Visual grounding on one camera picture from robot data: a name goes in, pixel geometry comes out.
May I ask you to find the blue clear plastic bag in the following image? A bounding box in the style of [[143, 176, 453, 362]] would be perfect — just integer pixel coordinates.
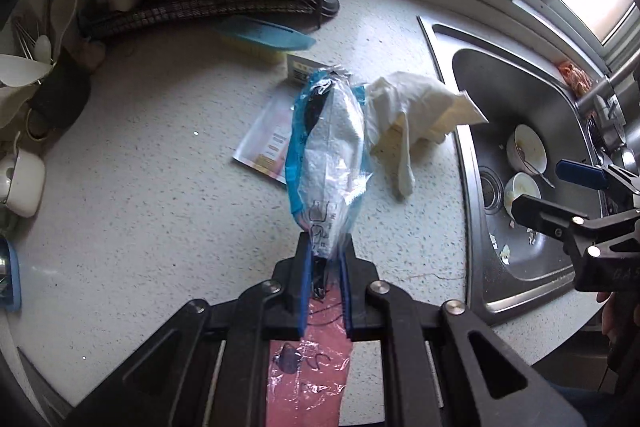
[[285, 67, 371, 260]]

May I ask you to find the light blue scrub brush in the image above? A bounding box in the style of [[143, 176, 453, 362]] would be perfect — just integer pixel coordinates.
[[214, 15, 316, 64]]

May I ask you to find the pink plastic trash bag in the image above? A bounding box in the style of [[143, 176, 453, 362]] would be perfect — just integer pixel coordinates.
[[266, 289, 352, 427]]

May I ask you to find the white bowl with spoon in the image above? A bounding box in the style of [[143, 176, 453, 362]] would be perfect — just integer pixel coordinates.
[[506, 124, 555, 188]]

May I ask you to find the chrome faucet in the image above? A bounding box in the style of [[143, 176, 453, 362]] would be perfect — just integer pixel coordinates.
[[576, 51, 639, 170]]

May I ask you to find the orange scouring cloth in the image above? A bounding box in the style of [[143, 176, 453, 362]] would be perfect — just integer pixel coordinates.
[[558, 61, 592, 98]]

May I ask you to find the stainless steel sink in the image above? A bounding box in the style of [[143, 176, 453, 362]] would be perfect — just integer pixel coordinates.
[[420, 17, 608, 324]]

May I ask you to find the colourful paper leaflet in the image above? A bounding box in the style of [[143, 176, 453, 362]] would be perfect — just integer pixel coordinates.
[[233, 82, 298, 184]]

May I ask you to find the white ceramic condiment pot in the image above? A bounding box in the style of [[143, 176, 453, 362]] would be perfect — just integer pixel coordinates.
[[0, 131, 46, 219]]

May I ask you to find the black utensil holder cup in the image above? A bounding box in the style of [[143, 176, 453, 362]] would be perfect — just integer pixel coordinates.
[[25, 49, 91, 142]]

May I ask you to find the white plastic spoon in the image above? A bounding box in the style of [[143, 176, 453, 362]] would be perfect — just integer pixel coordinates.
[[0, 54, 52, 88]]

